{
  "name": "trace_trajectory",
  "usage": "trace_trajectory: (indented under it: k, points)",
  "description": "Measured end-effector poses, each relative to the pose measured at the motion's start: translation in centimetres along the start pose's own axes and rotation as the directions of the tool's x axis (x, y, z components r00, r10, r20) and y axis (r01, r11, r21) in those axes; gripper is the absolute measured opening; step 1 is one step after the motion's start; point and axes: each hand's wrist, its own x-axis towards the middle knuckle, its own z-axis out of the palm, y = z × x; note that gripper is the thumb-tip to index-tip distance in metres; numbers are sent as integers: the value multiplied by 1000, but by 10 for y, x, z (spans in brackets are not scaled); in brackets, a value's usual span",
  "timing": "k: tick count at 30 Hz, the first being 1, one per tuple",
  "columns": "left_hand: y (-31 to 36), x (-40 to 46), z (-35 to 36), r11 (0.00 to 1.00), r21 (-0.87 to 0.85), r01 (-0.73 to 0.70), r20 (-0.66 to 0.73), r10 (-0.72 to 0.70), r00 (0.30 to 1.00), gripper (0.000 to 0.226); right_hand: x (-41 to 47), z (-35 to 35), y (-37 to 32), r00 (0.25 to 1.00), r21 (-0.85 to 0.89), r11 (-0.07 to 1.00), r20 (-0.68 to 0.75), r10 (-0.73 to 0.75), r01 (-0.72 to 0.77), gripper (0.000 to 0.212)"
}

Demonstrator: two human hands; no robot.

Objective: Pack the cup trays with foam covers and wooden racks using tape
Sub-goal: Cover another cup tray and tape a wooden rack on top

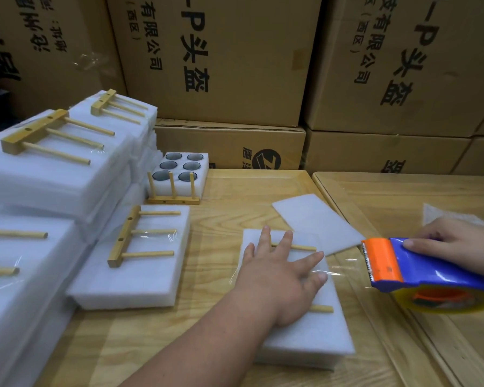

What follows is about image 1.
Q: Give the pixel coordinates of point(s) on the person's left hand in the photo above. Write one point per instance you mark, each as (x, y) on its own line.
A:
(278, 282)

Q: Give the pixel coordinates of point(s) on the person's right hand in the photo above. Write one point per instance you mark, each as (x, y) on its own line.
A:
(468, 246)

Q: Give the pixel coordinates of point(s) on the orange and blue tape dispenser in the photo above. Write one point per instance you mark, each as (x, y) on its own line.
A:
(419, 274)

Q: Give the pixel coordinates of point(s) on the pile of white foam sheets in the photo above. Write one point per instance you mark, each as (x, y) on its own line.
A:
(314, 221)

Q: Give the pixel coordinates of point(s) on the stack of white foam trays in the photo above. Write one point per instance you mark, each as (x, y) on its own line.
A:
(200, 177)

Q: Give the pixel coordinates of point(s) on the row of wooden peg racks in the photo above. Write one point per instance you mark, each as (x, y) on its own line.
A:
(173, 200)

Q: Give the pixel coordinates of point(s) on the person's left forearm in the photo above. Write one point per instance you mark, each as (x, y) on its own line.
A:
(193, 350)

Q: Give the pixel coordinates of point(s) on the clear plastic wrap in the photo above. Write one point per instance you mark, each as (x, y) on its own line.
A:
(452, 215)

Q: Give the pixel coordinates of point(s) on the stack of brown cardboard boxes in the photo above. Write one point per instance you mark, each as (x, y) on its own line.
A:
(242, 52)

